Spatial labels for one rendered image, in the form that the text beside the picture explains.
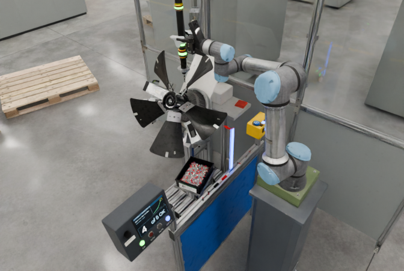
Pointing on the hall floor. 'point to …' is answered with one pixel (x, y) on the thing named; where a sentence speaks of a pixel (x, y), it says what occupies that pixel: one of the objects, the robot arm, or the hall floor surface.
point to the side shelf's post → (223, 146)
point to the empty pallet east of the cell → (45, 85)
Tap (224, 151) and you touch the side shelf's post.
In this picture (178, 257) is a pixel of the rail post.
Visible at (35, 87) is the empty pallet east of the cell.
